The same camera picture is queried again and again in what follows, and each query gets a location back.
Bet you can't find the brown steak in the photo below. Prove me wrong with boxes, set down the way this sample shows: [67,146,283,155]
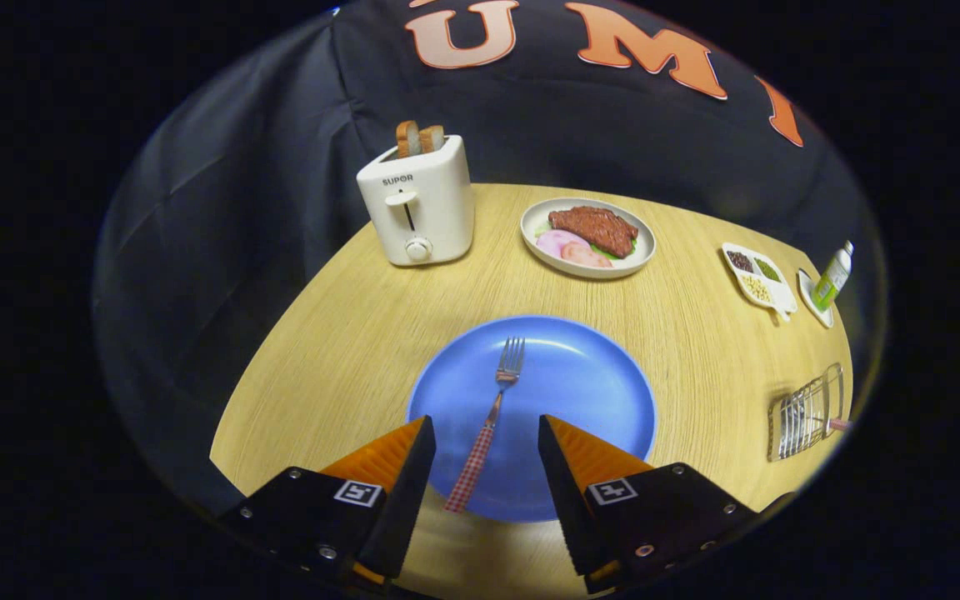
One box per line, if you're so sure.
[548,206,639,258]

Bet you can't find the fork with red checked handle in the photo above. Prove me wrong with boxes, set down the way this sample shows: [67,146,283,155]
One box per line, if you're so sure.
[445,337,526,513]

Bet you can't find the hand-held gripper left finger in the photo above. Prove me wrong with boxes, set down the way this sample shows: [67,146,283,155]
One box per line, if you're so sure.
[217,415,438,588]

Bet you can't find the salmon pink ham slice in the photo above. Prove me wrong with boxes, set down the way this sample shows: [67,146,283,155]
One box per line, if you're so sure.
[561,241,614,268]

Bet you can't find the pale pink ham slice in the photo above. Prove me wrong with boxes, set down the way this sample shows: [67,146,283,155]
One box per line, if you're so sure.
[536,229,585,259]

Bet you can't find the white toaster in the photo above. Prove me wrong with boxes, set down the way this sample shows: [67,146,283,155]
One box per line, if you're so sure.
[356,135,476,268]

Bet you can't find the white round plate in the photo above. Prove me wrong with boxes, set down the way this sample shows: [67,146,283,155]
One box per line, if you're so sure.
[520,197,657,279]

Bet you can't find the metal cutlery basket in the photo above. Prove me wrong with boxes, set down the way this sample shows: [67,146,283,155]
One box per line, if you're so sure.
[767,362,846,463]

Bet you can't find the blue plate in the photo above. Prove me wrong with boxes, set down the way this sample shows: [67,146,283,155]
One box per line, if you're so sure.
[407,315,658,523]

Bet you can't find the silver bottle with green label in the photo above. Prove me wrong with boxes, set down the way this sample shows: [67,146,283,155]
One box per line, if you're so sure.
[811,241,854,311]

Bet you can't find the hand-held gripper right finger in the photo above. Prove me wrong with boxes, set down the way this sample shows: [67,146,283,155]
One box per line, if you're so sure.
[538,414,763,595]

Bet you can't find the white divided tray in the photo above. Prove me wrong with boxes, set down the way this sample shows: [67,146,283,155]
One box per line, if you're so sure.
[721,242,798,323]

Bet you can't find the white square coaster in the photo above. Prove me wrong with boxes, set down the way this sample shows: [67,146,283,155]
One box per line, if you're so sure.
[797,268,836,329]

